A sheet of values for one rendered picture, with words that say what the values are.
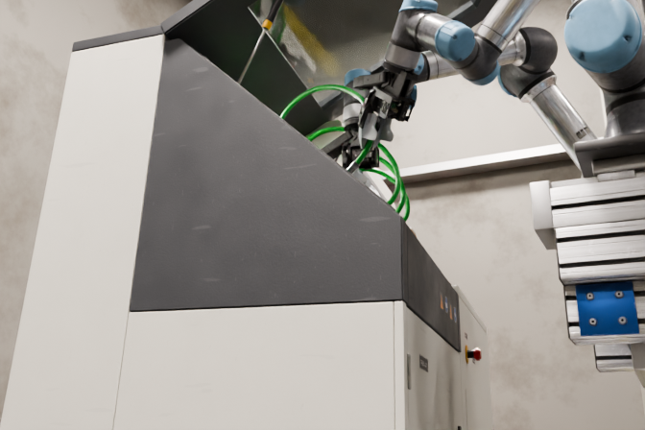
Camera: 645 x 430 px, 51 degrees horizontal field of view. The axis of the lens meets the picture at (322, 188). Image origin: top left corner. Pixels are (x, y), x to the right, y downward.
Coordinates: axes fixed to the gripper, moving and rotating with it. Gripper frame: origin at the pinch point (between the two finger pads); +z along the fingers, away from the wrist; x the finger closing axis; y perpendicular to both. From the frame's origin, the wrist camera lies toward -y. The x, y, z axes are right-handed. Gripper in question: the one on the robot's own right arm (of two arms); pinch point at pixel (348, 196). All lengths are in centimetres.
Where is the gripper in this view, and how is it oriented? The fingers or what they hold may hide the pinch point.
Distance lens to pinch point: 170.3
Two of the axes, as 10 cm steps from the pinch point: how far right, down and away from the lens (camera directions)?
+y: 9.4, -0.9, -3.2
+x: 3.3, 3.5, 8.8
